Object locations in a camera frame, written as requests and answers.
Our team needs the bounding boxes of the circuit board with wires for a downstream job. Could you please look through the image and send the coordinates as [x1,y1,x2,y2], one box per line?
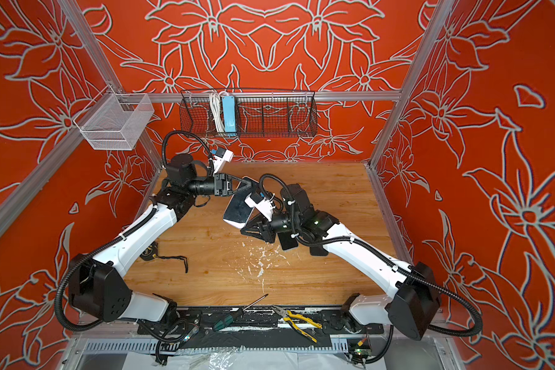
[349,337,372,365]

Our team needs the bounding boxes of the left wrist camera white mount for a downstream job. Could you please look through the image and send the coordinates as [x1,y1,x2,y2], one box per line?
[211,147,234,174]

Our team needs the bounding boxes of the white mesh wall basket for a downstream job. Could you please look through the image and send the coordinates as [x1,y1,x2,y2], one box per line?
[74,92,154,151]

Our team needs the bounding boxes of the black phone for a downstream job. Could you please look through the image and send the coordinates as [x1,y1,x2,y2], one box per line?
[223,180,258,229]
[277,231,298,251]

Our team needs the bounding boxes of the yellow handled pliers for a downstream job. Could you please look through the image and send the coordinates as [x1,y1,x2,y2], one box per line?
[271,304,323,344]

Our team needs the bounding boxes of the green handled screwdriver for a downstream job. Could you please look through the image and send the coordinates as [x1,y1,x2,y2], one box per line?
[212,294,268,331]

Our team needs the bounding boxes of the white cable in basket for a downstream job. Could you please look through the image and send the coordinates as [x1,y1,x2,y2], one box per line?
[209,91,225,135]

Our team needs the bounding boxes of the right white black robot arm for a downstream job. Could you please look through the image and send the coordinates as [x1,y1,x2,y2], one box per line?
[241,174,483,341]

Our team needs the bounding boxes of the black wire wall basket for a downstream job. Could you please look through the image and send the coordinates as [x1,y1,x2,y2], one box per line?
[179,89,319,139]

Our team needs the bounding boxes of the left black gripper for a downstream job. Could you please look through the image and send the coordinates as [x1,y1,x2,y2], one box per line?
[186,175,251,200]

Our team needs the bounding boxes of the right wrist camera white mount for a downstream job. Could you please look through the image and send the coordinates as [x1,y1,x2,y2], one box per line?
[245,189,274,221]

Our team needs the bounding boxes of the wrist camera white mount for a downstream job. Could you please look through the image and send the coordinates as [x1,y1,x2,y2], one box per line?
[211,147,234,174]
[245,189,274,221]

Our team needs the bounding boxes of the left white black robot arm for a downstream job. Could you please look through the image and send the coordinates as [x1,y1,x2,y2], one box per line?
[54,143,252,332]

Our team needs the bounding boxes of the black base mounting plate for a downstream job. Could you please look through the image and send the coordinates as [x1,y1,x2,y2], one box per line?
[137,304,385,336]

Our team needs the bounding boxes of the light blue box in basket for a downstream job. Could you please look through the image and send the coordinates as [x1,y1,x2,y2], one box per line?
[222,96,237,136]

